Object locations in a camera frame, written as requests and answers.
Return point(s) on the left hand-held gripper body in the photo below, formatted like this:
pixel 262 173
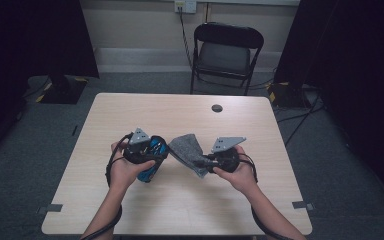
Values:
pixel 136 151

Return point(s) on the black stand base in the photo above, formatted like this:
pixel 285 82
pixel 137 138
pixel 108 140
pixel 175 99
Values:
pixel 288 95
pixel 63 90

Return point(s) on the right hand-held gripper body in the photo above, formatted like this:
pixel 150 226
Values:
pixel 225 160

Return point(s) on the black folding chair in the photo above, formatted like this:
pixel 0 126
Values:
pixel 227 55

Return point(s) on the small black floor item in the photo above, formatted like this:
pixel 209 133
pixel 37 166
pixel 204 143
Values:
pixel 75 130

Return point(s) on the grey cloth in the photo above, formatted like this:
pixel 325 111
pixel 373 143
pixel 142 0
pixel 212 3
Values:
pixel 188 151

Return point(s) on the person's left hand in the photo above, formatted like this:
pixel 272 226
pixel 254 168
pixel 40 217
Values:
pixel 126 175

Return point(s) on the white wall socket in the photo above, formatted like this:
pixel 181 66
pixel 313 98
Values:
pixel 185 6

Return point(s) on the blue toy car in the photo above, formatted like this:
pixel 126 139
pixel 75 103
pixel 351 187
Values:
pixel 150 171

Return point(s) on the person's right hand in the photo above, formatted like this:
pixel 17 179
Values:
pixel 241 176

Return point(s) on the dark curtain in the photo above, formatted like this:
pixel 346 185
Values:
pixel 20 50
pixel 363 66

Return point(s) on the grey tape strip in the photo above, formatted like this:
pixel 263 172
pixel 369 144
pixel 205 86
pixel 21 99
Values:
pixel 51 208
pixel 302 205

